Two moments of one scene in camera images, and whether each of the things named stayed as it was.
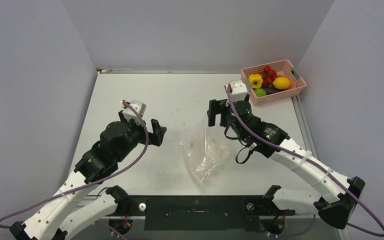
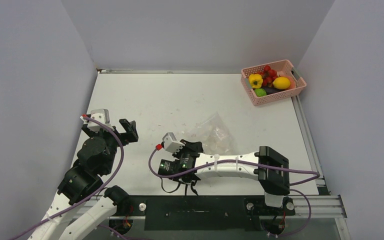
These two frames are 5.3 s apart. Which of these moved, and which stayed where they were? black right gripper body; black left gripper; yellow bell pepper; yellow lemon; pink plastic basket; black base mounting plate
Moved: black right gripper body; black left gripper
Stayed: pink plastic basket; black base mounting plate; yellow lemon; yellow bell pepper
